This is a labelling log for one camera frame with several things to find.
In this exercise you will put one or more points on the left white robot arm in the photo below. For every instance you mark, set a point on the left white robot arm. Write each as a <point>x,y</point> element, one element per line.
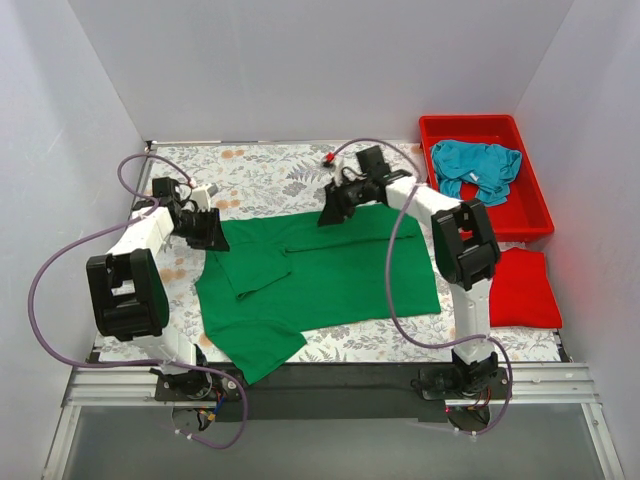
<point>129,300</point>

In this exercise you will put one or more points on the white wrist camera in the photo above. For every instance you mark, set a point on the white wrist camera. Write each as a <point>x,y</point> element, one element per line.
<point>335,164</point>
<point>201,196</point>

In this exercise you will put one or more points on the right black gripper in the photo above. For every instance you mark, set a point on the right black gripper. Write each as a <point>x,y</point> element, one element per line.
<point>340,198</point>

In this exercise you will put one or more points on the folded red t shirt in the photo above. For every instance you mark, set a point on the folded red t shirt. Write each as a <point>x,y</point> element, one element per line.
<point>521,294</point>

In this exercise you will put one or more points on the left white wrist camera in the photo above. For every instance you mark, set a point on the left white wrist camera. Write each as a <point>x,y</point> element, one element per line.
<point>201,196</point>

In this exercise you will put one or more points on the blue t shirt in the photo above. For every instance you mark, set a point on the blue t shirt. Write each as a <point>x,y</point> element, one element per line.
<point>490,167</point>

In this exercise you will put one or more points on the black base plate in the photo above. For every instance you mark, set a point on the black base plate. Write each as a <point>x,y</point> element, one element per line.
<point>350,391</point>

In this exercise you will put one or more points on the green t shirt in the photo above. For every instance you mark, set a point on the green t shirt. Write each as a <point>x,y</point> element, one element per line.
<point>284,276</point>

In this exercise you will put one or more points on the floral table cloth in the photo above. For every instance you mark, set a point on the floral table cloth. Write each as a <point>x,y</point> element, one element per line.
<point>263,180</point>

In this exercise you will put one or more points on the aluminium rail frame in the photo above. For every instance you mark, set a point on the aluminium rail frame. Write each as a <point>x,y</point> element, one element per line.
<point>533,383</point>

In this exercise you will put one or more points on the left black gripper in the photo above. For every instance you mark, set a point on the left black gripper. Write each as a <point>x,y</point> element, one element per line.
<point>203,225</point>

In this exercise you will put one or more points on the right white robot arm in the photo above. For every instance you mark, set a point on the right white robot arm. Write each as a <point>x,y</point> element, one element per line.
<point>466,255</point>

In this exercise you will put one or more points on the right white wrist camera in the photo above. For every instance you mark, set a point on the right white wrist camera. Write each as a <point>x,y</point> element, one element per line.
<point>335,164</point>

